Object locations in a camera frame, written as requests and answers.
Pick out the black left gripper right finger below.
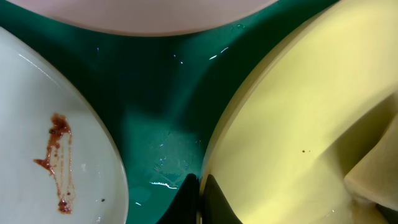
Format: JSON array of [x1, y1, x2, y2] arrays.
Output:
[[201, 174, 242, 224]]

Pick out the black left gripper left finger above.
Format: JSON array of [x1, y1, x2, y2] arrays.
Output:
[[157, 174, 199, 224]]

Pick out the yellow plate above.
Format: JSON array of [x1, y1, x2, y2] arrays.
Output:
[[200, 0, 397, 223]]

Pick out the teal plastic tray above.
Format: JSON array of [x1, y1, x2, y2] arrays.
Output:
[[1, 0, 334, 223]]

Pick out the white plate near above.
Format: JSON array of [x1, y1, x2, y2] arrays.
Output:
[[1, 30, 129, 223]]

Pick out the white plate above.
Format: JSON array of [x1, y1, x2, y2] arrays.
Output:
[[1, 30, 129, 223], [9, 0, 276, 37]]

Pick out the white plate far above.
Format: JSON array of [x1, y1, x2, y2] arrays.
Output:
[[9, 0, 276, 37]]

